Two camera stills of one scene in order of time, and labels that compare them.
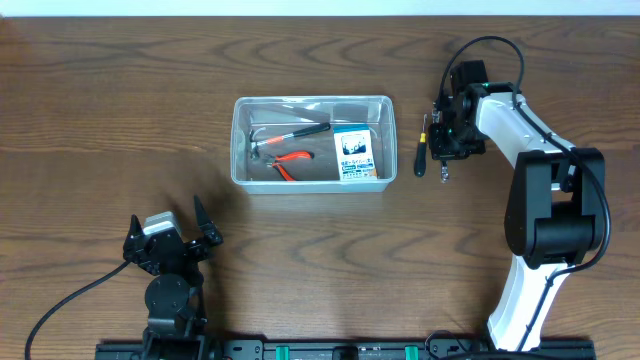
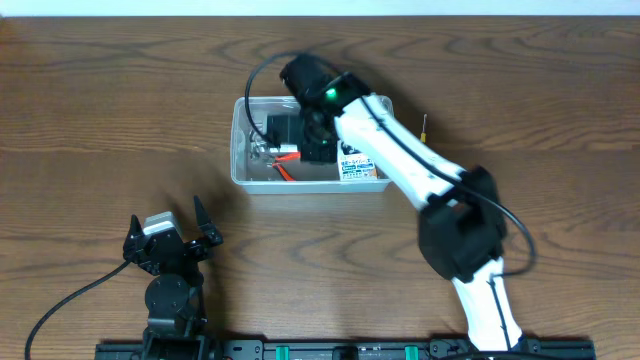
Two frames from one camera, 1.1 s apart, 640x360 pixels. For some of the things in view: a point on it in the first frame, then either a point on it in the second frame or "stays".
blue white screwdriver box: (355, 154) stays
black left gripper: (170, 248) stays
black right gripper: (445, 148) to (317, 150)
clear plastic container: (314, 144) stays
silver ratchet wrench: (444, 172) to (255, 145)
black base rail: (335, 349) stays
